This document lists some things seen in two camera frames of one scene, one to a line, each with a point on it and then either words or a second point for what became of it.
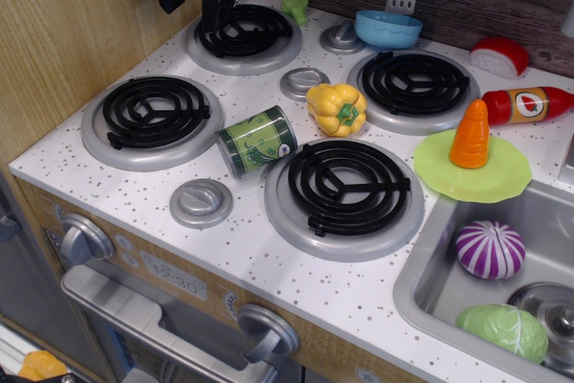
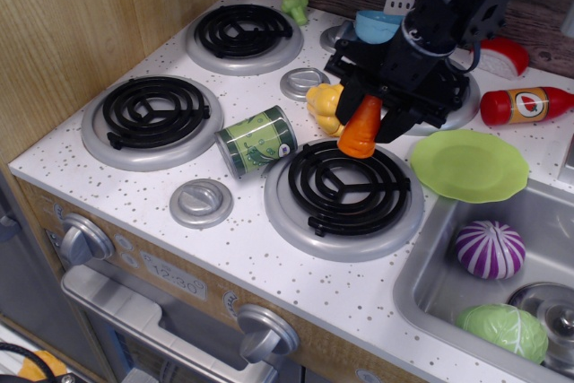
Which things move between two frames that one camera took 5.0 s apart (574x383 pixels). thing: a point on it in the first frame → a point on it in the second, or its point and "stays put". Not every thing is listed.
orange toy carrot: x=471 y=145 → x=359 y=135
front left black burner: x=152 y=124 stays put
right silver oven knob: x=263 y=332 stays put
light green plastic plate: x=505 y=173 stays put
